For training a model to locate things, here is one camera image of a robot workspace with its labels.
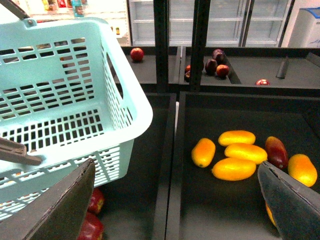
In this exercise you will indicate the black produce tray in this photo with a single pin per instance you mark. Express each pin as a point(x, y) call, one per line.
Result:
point(202, 207)

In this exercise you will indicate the orange mango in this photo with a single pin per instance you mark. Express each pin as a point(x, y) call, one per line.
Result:
point(302, 169)
point(203, 152)

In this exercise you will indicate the orange mango left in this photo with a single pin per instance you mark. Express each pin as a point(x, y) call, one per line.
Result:
point(203, 152)

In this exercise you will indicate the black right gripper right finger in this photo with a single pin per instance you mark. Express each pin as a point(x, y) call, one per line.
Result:
point(295, 207)

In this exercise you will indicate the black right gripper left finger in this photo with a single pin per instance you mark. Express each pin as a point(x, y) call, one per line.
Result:
point(58, 214)

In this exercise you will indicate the light blue plastic basket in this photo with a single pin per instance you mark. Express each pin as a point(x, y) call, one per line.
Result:
point(67, 94)

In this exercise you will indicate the orange mango right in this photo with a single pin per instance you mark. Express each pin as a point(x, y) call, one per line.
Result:
point(302, 169)

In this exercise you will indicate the red apple on shelf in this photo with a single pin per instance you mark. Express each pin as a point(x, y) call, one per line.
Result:
point(137, 54)

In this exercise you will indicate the yellow mango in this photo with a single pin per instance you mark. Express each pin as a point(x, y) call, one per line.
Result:
point(233, 169)
point(245, 151)
point(236, 136)

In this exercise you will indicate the red mango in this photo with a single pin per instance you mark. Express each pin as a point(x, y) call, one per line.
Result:
point(276, 152)

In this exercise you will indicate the black shelf post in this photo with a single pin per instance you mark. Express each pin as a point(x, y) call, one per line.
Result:
point(161, 34)

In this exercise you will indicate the red apple under basket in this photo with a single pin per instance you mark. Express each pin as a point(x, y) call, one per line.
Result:
point(97, 201)

